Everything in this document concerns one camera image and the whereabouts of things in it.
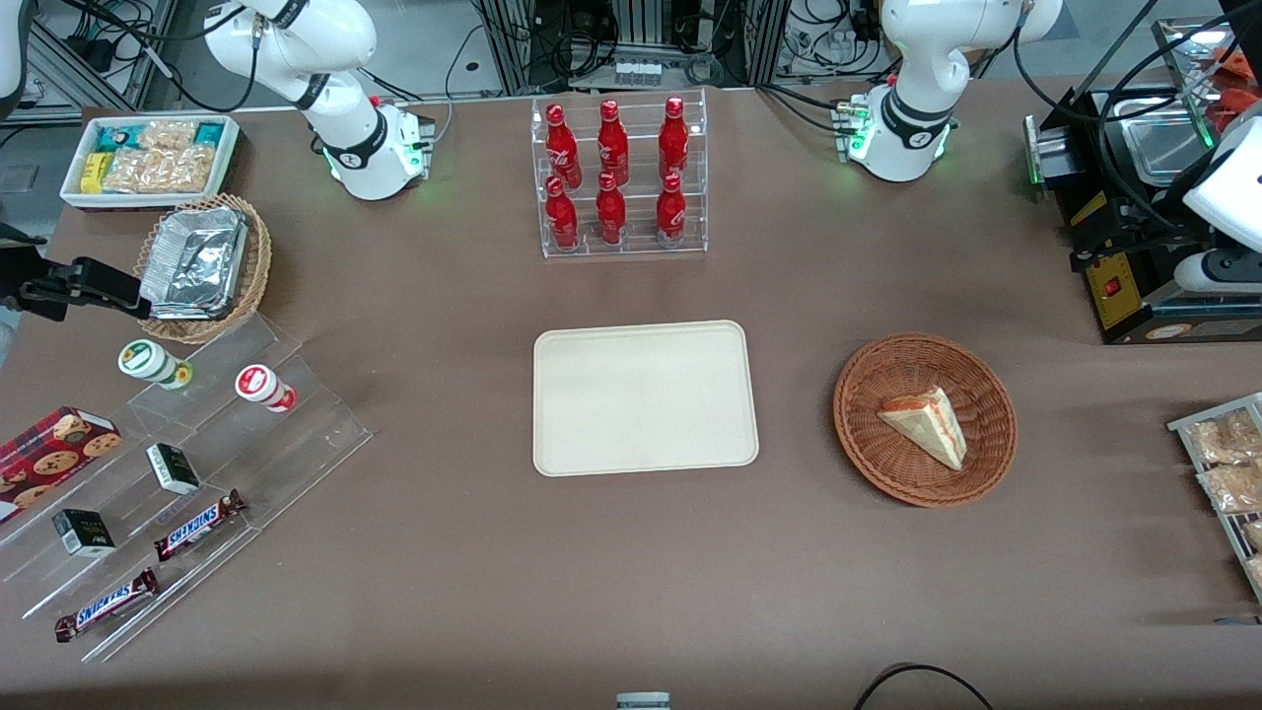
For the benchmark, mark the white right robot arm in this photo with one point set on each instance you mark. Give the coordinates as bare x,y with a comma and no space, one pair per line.
340,118

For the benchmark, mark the small grey device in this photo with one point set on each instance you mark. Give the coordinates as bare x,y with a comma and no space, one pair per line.
643,702

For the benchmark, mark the yellow snack pack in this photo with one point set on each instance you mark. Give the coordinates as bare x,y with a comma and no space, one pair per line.
94,173

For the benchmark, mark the red cola bottle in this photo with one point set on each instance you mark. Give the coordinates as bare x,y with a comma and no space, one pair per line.
610,212
670,212
561,217
563,148
612,143
673,138

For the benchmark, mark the clear acrylic stepped display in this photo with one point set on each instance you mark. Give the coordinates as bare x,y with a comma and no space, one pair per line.
296,434

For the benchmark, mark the red cookie box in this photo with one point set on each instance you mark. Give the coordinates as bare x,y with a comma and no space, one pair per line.
49,454

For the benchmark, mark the red sausages on skewers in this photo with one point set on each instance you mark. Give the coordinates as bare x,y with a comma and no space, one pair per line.
1237,99

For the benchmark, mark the aluminium frame rack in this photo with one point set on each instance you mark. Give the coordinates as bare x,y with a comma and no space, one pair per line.
641,25

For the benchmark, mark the white power strip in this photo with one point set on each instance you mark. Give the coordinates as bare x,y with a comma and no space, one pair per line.
638,71

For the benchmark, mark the clear bag of pastries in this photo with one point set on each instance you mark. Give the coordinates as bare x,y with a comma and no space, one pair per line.
1254,534
1223,439
1232,486
1256,570

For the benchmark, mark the steel food pan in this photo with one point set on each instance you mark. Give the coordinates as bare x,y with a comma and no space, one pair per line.
1158,143

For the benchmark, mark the small clear cracker bag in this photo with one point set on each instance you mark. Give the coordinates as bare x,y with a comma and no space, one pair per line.
168,134

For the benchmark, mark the teal snack pack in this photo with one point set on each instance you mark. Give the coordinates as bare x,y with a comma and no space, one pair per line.
209,133
115,138

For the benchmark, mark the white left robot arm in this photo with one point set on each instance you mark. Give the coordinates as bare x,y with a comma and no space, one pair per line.
912,89

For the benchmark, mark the round brown wicker basket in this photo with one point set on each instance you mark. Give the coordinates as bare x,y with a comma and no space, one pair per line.
887,463

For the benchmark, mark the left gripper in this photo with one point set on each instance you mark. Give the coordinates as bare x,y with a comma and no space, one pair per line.
1156,235

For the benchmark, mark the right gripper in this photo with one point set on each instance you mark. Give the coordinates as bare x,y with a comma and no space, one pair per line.
28,279

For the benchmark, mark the triangular sandwich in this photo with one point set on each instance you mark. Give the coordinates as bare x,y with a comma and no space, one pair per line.
932,424

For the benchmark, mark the aluminium foil tray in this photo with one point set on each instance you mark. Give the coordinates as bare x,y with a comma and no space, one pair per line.
192,261

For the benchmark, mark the white rectangular snack bin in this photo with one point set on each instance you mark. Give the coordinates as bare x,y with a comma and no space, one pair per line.
232,148

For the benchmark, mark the clear acrylic bottle rack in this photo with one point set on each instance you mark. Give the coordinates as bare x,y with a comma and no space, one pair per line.
631,251

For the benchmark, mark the black hot food display case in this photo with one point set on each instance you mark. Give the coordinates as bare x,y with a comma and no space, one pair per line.
1114,286

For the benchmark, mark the light tan wicker basket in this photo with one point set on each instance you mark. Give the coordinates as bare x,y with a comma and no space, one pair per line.
254,266

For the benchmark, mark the green lid cup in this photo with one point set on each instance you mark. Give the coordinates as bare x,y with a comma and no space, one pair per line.
148,361

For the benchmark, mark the Snickers chocolate bar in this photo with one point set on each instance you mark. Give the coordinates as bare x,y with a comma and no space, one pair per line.
197,526
106,603

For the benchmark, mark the large clear cracker bag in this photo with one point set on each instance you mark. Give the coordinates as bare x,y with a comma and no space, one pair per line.
163,170

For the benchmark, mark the red lid cup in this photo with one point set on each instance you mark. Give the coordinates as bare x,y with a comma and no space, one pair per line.
261,385

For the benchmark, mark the small black box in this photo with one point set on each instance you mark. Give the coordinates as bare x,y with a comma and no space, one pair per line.
83,532
173,467

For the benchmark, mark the beige plastic serving tray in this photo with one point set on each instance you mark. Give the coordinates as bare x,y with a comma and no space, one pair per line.
641,394

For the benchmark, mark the tray of packaged snacks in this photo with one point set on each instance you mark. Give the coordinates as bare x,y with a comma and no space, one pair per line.
1218,523

